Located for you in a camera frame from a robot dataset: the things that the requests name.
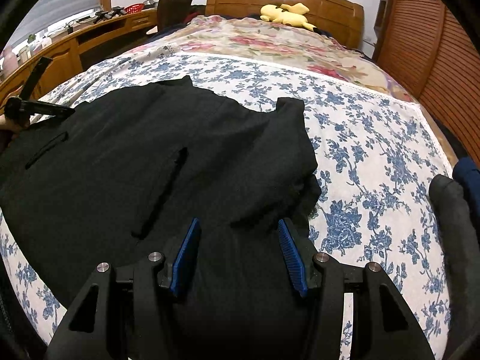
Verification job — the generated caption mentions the black double-breasted coat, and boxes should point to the black double-breasted coat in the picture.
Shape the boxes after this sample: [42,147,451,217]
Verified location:
[0,75,323,360]

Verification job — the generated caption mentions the folded navy cloth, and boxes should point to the folded navy cloth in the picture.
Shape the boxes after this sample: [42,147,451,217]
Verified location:
[451,157,480,204]

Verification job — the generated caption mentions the wooden desk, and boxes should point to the wooden desk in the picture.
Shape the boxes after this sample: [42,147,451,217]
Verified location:
[0,7,158,99]

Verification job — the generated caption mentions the black tools on desk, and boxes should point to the black tools on desk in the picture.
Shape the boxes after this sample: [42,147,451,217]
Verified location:
[93,6,127,22]

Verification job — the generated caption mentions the grey window blind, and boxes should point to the grey window blind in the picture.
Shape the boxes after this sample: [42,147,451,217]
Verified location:
[7,0,103,50]

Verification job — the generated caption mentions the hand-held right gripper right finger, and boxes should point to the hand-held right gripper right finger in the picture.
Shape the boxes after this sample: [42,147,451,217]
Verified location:
[277,218,436,360]

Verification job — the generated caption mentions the wooden slatted wardrobe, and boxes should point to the wooden slatted wardrobe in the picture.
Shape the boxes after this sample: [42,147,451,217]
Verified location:
[373,0,480,160]

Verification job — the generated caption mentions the pink floral quilt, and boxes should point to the pink floral quilt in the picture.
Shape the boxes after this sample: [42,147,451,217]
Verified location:
[150,14,419,103]

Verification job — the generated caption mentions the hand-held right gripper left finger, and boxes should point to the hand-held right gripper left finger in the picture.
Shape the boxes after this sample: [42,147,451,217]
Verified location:
[45,217,202,360]

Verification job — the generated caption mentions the wooden bed headboard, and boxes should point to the wooden bed headboard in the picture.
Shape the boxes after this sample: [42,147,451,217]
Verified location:
[205,0,365,50]

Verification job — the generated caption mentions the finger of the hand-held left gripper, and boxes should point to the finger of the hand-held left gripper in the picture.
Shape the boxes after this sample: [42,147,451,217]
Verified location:
[28,100,76,118]
[20,56,53,101]

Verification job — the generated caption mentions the blue floral bed sheet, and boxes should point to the blue floral bed sheet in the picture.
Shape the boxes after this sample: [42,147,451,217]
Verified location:
[0,43,457,360]

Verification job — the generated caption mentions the person's left hand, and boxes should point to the person's left hand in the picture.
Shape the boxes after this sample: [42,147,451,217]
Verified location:
[0,115,24,136]

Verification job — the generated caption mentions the dark office chair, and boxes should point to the dark office chair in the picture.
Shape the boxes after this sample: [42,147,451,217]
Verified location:
[155,0,196,33]

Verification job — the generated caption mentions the yellow plush toy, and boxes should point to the yellow plush toy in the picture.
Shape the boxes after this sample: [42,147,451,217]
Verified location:
[260,2,318,33]

